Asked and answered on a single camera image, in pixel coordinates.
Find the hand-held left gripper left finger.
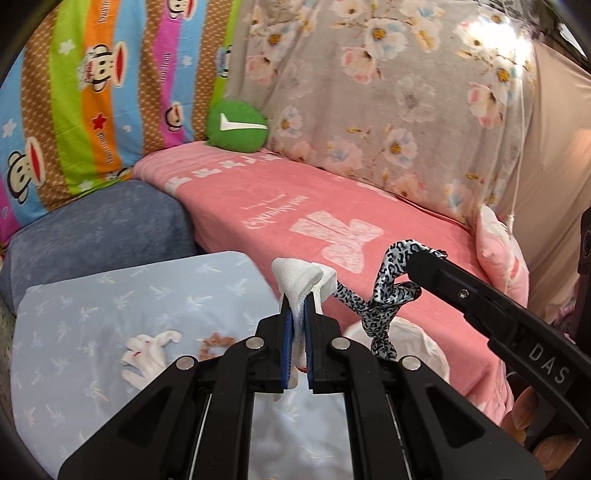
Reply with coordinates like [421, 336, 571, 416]
[59, 310, 299, 480]

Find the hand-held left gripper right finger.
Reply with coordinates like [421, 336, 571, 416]
[305, 306, 548, 480]

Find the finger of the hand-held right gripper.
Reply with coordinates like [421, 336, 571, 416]
[406, 248, 528, 343]

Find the white gauze cloth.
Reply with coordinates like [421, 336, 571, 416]
[271, 257, 339, 371]

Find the translucent white plastic bag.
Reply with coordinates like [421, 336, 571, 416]
[344, 318, 451, 393]

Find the leopard print ribbon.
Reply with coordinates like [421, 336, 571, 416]
[331, 239, 447, 361]

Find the orange patterned cloth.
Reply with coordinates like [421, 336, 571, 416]
[501, 385, 583, 463]

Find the small pink pillow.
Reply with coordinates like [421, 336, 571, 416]
[475, 205, 530, 309]

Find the brown scrunchie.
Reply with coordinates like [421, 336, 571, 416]
[198, 332, 237, 361]

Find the white glove-like cloth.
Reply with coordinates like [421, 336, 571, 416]
[120, 329, 182, 390]

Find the pink printed blanket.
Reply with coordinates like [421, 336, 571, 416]
[131, 140, 519, 426]

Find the beige cloth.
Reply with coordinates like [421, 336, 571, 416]
[498, 41, 591, 325]

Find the light blue printed pillow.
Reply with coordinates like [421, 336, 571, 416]
[11, 250, 352, 480]

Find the grey floral sheet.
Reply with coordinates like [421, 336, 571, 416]
[222, 0, 542, 232]

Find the blue-grey cushion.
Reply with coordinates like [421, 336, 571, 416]
[0, 178, 200, 315]

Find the green round cushion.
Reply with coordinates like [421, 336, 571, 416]
[205, 99, 271, 154]

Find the striped monkey print sheet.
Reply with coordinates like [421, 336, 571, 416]
[0, 0, 246, 246]

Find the white charging cable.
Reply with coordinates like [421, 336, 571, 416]
[505, 25, 533, 296]

